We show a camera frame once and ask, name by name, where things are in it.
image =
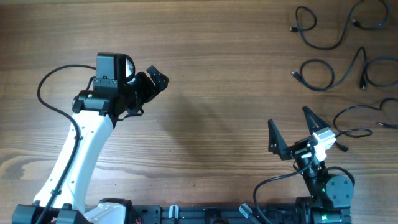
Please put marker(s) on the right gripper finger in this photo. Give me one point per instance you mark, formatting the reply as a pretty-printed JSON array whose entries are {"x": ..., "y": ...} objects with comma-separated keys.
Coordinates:
[
  {"x": 277, "y": 145},
  {"x": 314, "y": 122}
]

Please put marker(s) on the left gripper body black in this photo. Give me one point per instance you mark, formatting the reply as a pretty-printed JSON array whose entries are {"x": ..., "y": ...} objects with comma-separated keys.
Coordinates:
[{"x": 138, "y": 92}]

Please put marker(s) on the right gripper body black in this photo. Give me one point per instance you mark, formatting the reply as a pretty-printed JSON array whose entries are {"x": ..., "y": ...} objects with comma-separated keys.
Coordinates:
[{"x": 298, "y": 149}]

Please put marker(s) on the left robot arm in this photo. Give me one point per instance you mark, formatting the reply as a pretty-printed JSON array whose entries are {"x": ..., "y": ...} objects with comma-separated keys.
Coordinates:
[{"x": 115, "y": 93}]

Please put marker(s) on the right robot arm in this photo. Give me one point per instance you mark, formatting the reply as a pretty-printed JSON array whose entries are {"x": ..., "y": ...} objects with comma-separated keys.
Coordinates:
[{"x": 331, "y": 189}]

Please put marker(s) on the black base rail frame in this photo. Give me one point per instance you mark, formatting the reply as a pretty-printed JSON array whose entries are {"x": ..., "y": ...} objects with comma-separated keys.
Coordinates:
[{"x": 224, "y": 214}]

